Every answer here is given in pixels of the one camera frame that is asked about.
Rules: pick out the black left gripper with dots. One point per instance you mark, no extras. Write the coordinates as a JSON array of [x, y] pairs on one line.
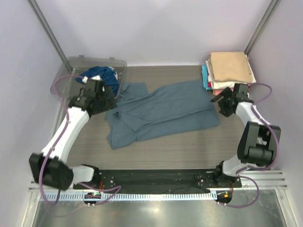
[[110, 102]]

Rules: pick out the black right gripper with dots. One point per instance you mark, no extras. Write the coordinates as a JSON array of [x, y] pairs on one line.
[[227, 93]]

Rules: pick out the grey-blue t-shirt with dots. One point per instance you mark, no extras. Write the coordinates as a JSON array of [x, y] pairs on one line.
[[171, 109]]

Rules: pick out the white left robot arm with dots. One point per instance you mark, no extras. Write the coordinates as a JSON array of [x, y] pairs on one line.
[[49, 168]]

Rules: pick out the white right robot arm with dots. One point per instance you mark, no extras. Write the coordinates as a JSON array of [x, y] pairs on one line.
[[258, 148]]

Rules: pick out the folded pink t-shirt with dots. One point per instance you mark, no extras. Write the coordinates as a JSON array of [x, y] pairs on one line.
[[217, 91]]

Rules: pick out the folded cream t-shirt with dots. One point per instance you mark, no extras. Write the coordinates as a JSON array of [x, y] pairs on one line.
[[216, 85]]

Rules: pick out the folded magenta t-shirt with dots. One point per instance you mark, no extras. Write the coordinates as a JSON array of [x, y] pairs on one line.
[[210, 86]]

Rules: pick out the dark blue t-shirt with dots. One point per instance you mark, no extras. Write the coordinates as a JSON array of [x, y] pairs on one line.
[[107, 74]]

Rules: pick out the folded teal t-shirt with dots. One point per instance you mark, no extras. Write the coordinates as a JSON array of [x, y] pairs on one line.
[[204, 73]]

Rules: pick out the folded beige t-shirt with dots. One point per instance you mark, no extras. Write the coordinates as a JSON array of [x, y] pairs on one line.
[[230, 66]]

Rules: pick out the clear plastic bin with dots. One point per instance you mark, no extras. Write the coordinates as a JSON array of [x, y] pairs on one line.
[[73, 74]]

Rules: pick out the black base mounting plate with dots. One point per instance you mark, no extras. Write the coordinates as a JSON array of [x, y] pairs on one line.
[[162, 180]]

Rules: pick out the white slotted cable duct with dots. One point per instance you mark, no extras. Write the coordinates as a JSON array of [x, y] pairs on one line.
[[83, 196]]

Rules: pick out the right aluminium frame post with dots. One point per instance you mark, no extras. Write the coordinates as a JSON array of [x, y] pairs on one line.
[[271, 8]]

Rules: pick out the aluminium frame post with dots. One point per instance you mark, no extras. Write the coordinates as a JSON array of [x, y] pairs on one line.
[[271, 8], [46, 27]]

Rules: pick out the left aluminium frame post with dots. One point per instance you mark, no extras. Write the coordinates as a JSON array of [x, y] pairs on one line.
[[46, 27]]

